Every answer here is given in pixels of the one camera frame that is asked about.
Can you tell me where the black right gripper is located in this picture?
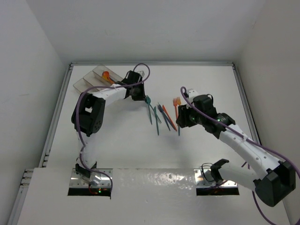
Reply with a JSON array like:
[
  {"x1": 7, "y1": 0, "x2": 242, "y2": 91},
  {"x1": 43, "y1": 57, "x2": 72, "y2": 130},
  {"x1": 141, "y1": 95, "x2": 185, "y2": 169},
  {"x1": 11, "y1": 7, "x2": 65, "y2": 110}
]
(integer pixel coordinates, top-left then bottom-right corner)
[{"x1": 176, "y1": 102, "x2": 205, "y2": 128}]

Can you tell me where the teal plastic fork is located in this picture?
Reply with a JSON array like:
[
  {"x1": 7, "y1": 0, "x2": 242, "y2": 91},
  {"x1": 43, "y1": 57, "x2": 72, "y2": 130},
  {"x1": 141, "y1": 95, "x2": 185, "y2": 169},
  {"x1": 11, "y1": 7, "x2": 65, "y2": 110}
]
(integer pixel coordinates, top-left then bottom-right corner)
[{"x1": 145, "y1": 96, "x2": 152, "y2": 124}]

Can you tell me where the yellow plastic spoon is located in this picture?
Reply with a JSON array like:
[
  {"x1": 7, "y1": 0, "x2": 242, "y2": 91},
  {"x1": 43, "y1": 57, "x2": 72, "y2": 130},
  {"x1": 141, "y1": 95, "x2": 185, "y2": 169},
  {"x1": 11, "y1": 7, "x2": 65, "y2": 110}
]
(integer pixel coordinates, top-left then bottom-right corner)
[{"x1": 102, "y1": 75, "x2": 115, "y2": 84}]

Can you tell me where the orange plastic spoon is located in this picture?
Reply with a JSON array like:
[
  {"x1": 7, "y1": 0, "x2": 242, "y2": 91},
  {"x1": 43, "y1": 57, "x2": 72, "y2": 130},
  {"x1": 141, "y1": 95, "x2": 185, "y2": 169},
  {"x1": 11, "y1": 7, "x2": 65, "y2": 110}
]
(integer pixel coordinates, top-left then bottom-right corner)
[{"x1": 101, "y1": 71, "x2": 115, "y2": 83}]

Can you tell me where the teal plastic spoon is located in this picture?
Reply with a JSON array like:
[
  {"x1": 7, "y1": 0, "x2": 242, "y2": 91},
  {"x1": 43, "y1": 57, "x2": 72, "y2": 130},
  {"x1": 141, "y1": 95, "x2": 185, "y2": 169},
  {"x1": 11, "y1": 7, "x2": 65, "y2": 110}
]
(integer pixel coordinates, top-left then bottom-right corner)
[{"x1": 149, "y1": 97, "x2": 161, "y2": 123}]

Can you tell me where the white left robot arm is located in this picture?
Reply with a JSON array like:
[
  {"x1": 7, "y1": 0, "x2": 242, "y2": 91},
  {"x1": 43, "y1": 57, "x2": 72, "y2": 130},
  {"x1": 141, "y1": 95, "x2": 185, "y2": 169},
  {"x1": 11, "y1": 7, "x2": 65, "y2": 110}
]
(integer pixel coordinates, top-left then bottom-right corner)
[{"x1": 71, "y1": 70, "x2": 146, "y2": 187}]

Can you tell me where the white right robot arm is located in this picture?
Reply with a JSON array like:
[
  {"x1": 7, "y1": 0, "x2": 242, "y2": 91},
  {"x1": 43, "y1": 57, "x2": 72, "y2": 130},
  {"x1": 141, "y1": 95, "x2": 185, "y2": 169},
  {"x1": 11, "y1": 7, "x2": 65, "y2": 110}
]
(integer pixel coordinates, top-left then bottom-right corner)
[{"x1": 176, "y1": 87, "x2": 300, "y2": 207}]

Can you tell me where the yellow plastic fork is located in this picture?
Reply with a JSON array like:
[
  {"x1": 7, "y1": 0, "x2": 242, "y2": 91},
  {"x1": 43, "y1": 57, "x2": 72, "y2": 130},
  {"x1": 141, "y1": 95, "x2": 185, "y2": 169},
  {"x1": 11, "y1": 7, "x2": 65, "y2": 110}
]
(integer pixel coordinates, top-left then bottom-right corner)
[{"x1": 175, "y1": 97, "x2": 181, "y2": 109}]

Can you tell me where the orange plastic fork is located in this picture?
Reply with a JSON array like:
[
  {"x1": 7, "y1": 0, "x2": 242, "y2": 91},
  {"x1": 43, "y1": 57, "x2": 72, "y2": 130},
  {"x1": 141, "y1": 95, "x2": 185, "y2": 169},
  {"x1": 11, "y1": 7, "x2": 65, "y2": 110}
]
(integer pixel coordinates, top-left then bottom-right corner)
[{"x1": 172, "y1": 98, "x2": 178, "y2": 118}]

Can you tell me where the orange plastic knife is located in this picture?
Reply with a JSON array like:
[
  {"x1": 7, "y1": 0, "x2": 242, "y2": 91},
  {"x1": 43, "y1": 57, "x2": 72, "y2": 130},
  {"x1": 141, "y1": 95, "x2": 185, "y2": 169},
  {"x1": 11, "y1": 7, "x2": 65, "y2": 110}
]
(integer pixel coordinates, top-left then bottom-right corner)
[{"x1": 162, "y1": 105, "x2": 178, "y2": 131}]

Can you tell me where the dark blue plastic fork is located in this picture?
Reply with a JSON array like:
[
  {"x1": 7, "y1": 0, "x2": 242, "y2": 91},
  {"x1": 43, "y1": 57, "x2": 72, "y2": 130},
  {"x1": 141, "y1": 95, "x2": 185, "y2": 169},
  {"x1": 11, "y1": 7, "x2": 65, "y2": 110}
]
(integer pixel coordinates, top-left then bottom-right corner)
[{"x1": 157, "y1": 104, "x2": 171, "y2": 131}]

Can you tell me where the clear spoon container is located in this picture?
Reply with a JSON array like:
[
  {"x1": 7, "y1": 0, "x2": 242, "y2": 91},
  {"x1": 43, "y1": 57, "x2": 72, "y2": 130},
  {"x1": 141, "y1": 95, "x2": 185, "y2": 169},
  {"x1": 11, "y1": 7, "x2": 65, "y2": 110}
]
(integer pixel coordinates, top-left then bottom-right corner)
[{"x1": 92, "y1": 65, "x2": 123, "y2": 86}]

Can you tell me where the clear middle container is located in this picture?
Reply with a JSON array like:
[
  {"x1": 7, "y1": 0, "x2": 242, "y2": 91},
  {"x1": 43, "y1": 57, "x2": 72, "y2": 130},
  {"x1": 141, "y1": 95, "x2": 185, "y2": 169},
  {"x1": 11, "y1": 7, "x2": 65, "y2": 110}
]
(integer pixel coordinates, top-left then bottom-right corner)
[{"x1": 83, "y1": 71, "x2": 112, "y2": 88}]

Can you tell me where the clear outer container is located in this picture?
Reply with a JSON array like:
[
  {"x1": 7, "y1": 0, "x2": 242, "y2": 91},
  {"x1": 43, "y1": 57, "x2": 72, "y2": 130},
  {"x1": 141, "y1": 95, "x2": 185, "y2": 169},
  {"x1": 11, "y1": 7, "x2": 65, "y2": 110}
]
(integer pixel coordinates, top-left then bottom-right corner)
[{"x1": 73, "y1": 78, "x2": 92, "y2": 94}]

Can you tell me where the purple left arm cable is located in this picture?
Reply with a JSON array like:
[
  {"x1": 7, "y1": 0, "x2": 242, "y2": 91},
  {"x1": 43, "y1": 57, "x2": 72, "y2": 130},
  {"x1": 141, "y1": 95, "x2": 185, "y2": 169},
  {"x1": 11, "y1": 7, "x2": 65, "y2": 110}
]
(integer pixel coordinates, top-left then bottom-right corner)
[{"x1": 75, "y1": 63, "x2": 150, "y2": 195}]

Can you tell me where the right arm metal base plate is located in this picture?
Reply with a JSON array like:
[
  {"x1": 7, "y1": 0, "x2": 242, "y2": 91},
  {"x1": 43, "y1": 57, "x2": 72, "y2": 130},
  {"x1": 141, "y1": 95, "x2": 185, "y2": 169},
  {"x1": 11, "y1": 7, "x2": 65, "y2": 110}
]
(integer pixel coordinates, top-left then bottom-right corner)
[{"x1": 194, "y1": 167, "x2": 238, "y2": 188}]

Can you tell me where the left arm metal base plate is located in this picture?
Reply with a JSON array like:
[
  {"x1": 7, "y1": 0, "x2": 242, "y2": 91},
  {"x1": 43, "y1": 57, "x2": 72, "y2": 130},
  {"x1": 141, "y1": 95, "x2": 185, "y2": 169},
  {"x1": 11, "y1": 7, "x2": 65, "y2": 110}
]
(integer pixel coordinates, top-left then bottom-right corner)
[{"x1": 69, "y1": 169, "x2": 113, "y2": 188}]

